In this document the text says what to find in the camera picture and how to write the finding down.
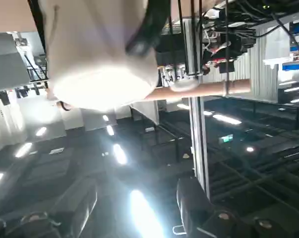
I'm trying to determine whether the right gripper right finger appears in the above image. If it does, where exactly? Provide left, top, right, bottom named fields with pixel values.
left=176, top=177, right=293, bottom=238

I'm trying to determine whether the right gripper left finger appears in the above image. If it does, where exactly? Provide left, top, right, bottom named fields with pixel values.
left=0, top=178, right=98, bottom=238

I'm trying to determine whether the white cup with black handle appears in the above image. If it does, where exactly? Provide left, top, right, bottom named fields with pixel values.
left=44, top=0, right=171, bottom=111

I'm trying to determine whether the green exit sign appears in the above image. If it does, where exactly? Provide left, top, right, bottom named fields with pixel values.
left=218, top=133, right=234, bottom=145

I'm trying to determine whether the aluminium frame post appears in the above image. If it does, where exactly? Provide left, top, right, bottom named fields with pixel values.
left=182, top=18, right=211, bottom=199

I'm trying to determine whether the black wire cup holder rack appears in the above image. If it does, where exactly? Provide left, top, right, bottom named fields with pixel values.
left=46, top=0, right=251, bottom=111

